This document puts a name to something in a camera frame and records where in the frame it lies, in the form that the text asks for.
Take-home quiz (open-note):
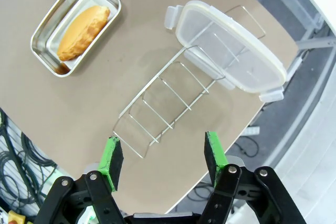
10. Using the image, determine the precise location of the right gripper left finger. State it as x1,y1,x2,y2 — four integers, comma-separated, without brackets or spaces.
34,136,127,224

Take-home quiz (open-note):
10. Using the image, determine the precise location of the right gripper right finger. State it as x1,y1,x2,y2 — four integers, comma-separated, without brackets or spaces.
199,131,308,224

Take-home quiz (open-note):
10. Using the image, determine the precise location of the clear plastic latch lid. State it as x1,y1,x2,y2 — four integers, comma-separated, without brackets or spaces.
164,0,287,103

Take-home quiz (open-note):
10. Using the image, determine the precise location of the round orange bread bun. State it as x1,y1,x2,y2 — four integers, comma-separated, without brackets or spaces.
56,5,111,61

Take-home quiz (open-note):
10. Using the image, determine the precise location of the white power strip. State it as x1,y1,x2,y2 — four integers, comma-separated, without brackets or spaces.
240,126,261,136

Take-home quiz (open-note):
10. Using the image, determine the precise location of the yellow emergency stop box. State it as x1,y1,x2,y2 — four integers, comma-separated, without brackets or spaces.
6,209,27,224

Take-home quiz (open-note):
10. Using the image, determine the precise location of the rectangular steel container with bun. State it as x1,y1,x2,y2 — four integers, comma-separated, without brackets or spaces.
30,0,122,78

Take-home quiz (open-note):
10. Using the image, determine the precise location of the black cable bundle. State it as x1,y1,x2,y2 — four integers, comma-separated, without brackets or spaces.
0,108,60,209

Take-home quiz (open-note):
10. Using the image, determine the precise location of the metal wire lid rack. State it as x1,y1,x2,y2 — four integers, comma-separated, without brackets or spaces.
112,5,266,159

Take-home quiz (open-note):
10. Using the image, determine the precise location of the white table leg frame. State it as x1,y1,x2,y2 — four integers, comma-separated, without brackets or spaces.
285,34,336,83

